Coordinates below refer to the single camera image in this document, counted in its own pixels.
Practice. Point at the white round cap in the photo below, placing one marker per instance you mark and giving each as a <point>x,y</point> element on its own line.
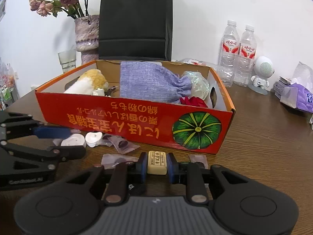
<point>93,139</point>

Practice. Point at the right clear water bottle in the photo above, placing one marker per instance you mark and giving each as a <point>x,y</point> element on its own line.
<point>245,59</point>

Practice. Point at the white jelly cup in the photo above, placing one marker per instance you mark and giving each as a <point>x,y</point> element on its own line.
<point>74,140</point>

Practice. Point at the purple knit drawstring pouch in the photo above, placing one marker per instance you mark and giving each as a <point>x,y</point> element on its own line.
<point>145,80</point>

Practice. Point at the clear water bottle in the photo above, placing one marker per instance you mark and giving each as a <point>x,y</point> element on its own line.
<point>245,59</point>
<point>229,48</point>

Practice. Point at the white and tan plush toy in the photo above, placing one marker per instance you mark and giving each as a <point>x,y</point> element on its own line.
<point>88,82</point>

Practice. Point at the left clear water bottle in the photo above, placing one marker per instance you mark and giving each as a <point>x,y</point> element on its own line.
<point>229,48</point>

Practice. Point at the white robot figurine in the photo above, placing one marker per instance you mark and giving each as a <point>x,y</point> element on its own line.
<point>264,69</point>

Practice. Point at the clear drinking glass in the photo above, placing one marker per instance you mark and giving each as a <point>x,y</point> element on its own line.
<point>67,60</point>

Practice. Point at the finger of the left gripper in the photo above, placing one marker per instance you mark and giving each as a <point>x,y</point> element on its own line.
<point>52,132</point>
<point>66,153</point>

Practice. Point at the dried pink flower bouquet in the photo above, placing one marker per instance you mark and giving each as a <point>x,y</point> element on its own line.
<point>73,8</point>

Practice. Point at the iridescent plastic bag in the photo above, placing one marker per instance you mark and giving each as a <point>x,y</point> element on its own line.
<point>200,85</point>

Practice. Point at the purple tissue pack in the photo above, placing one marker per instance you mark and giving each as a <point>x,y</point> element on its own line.
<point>296,93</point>

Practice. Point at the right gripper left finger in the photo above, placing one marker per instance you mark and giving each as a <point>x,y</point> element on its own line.
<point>125,179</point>

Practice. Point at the red cardboard pumpkin box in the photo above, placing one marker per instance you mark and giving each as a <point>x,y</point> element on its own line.
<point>198,129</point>

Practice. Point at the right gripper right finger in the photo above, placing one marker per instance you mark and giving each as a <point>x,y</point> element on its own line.
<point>193,175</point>

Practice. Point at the red fabric rose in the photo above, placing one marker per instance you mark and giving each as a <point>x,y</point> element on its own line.
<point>193,101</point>

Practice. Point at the black paper shopping bag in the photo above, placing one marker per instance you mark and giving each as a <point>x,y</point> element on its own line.
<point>136,30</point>

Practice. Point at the purple ceramic vase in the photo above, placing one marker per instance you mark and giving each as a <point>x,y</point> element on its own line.
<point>87,37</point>

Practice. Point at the purple candy wrapper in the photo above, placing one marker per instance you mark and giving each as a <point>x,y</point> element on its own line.
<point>122,145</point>
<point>200,159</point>
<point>109,161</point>

